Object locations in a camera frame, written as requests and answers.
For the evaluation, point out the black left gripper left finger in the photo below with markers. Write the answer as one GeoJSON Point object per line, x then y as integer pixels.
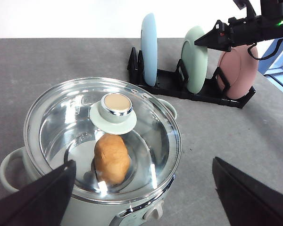
{"type": "Point", "coordinates": [42, 203]}

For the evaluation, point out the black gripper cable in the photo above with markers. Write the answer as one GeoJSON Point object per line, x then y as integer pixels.
{"type": "Point", "coordinates": [261, 58]}

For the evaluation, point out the black plate rack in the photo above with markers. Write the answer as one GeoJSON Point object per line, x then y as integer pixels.
{"type": "Point", "coordinates": [217, 88]}

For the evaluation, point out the pale green electric steamer pot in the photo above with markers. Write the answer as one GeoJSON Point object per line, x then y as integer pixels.
{"type": "Point", "coordinates": [149, 211]}

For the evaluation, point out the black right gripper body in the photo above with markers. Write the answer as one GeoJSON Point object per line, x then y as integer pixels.
{"type": "Point", "coordinates": [253, 29]}

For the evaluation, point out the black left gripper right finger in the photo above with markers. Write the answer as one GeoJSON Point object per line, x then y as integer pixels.
{"type": "Point", "coordinates": [246, 200]}

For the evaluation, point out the blue plate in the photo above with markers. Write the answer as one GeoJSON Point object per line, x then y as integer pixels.
{"type": "Point", "coordinates": [149, 48]}

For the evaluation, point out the brown potato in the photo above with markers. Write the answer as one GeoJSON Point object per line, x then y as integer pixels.
{"type": "Point", "coordinates": [111, 158]}

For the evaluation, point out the pink plate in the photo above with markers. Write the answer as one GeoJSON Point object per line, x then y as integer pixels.
{"type": "Point", "coordinates": [239, 67]}

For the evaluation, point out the green plate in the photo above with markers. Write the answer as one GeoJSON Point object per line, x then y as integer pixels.
{"type": "Point", "coordinates": [194, 59]}

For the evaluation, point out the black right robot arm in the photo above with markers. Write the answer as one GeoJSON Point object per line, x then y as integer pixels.
{"type": "Point", "coordinates": [268, 8]}

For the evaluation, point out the glass lid with green knob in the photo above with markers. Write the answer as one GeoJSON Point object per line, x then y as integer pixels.
{"type": "Point", "coordinates": [123, 137]}

